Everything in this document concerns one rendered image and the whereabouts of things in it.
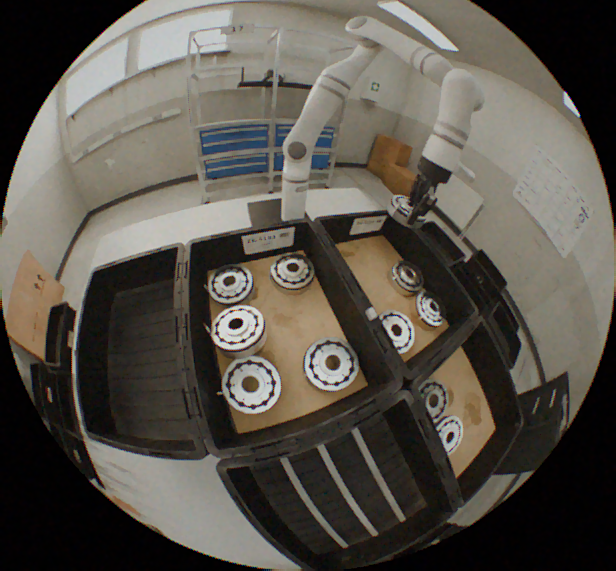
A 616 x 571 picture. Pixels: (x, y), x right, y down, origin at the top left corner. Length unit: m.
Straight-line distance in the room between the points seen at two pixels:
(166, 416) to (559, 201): 3.44
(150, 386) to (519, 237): 3.39
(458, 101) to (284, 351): 0.56
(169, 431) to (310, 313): 0.39
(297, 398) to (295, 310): 0.18
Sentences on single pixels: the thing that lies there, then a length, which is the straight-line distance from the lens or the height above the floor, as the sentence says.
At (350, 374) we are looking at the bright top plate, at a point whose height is 0.86.
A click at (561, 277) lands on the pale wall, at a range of 3.26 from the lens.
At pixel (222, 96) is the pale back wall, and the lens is 2.93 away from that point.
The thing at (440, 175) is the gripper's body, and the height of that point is 1.13.
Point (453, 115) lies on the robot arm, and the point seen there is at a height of 1.24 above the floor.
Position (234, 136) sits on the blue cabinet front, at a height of 0.77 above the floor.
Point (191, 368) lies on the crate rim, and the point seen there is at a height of 0.93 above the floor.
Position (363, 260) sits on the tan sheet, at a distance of 0.53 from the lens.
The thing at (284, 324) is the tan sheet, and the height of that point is 0.83.
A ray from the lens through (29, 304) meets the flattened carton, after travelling 2.90.
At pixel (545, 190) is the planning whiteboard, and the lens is 3.12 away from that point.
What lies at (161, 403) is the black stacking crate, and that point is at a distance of 0.44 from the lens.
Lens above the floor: 1.19
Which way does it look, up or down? 50 degrees down
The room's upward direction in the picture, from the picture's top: 11 degrees clockwise
